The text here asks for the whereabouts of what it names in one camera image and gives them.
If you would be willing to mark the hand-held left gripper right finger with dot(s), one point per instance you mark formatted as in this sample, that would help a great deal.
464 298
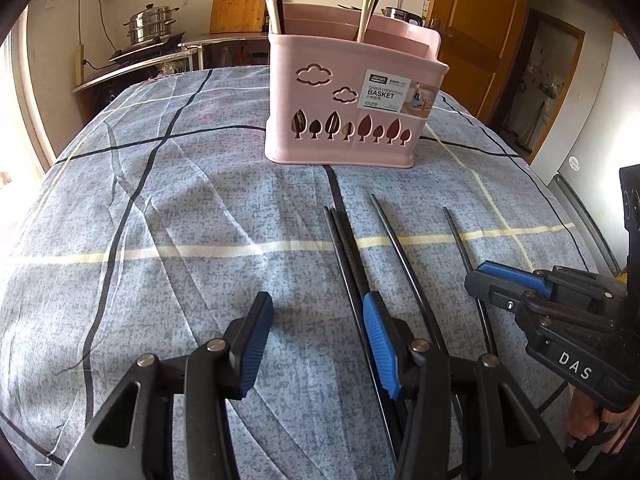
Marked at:
382 345

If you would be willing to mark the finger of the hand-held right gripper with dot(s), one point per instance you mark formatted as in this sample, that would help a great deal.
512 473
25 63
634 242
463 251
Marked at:
510 277
495 292

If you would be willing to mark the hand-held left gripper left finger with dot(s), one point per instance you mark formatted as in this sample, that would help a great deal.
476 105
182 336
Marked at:
250 345

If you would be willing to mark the pink plastic utensil basket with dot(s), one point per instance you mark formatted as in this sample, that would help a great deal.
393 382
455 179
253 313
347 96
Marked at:
300 100

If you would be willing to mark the wooden chopstick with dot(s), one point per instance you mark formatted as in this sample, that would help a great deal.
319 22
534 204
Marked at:
364 5

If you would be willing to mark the person's right hand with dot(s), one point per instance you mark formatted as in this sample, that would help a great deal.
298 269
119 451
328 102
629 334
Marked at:
585 415

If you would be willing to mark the blue plaid tablecloth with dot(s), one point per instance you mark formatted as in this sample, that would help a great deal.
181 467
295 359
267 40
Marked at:
175 235

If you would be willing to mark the silver refrigerator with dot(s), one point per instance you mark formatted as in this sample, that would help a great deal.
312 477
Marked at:
585 135

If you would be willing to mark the wooden door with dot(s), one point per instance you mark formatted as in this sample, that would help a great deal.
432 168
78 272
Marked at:
475 35

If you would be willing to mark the white electric kettle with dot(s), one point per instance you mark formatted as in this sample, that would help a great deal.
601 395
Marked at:
405 16

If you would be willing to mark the low steel counter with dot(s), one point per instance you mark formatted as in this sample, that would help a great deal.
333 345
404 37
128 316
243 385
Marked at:
100 80

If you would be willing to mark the steel kitchen table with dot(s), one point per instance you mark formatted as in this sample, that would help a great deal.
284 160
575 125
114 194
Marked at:
225 37

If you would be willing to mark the black gas stove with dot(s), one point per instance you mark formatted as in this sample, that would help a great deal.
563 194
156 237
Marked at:
145 50

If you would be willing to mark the beige power strip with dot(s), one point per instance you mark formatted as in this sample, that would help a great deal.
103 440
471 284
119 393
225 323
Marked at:
79 65

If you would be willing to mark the steel steamer pot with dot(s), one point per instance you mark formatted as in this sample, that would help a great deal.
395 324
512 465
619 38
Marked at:
150 25

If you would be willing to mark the wooden cutting board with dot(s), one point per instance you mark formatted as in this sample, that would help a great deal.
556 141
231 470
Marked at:
235 5

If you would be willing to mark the white wall switch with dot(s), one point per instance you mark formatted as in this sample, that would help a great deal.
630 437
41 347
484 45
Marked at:
50 2

